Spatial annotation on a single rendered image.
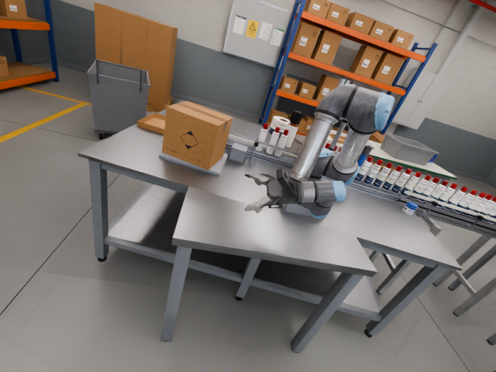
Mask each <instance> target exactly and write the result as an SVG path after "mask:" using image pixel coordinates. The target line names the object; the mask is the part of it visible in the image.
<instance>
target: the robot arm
mask: <svg viewBox="0 0 496 372"><path fill-rule="evenodd" d="M394 102H395V100H394V97H393V96H390V95H388V94H385V93H384V92H376V91H374V90H370V89H366V88H363V87H360V86H356V85H353V84H345V85H342V86H339V87H337V88H335V89H333V90H332V91H330V92H329V93H328V94H327V95H326V96H325V97H324V98H323V99H322V100H321V101H320V103H319V104H318V106H317V108H316V110H315V112H314V116H315V118H314V121H313V123H312V125H311V128H310V130H309V132H308V134H307V136H306V139H305V141H304V143H303V146H302V148H301V149H300V153H299V154H298V156H297V159H296V161H295V163H294V166H293V168H292V170H291V173H290V174H289V176H288V175H287V173H286V172H285V170H284V169H283V168H279V169H277V170H276V174H277V175H276V178H275V177H273V176H270V175H268V174H263V173H246V174H245V176H247V177H249V178H252V179H254V180H255V183H256V184H257V185H259V186H260V185H266V194H267V197H265V196H263V197H261V199H260V200H259V201H255V202H254V203H253V204H249V205H248V206H247V207H246V208H245V209H244V210H245V211H251V210H254V211H255V212H256V213H259V212H260V211H262V209H263V207H265V206H269V208H283V204H299V205H300V206H302V207H304V208H306V209H308V210H309V212H310V213H311V215H312V216H313V217H314V218H318V219H322V218H325V217H326V216H327V215H328V214H329V212H330V211H331V208H332V206H333V204H334V203H335V202H342V201H344V200H345V197H346V187H345V186H346V185H350V183H352V181H353V180H354V179H355V177H356V176H357V174H358V173H359V169H360V166H358V161H357V160H358V158H359V156H360V154H361V153H362V150H363V149H364V147H365V145H366V143H367V141H368V139H369V137H370V135H372V134H374V133H376V132H377V131H378V130H383V129H384V127H385V125H386V123H387V121H388V118H389V116H390V113H391V111H392V108H393V104H394ZM341 117H343V118H345V119H348V126H349V129H348V133H347V135H346V138H345V141H344V143H343V145H342V148H341V151H340V154H338V155H337V156H333V155H332V151H330V150H328V149H324V148H323V146H324V145H325V143H326V140H327V138H328V135H329V134H330V132H331V129H332V127H333V125H334V124H335V123H338V121H339V119H340V118H341ZM322 176H325V177H327V178H329V179H332V180H331V181H321V178H322ZM333 180H334V181H333ZM274 205H279V207H272V206H274Z"/></svg>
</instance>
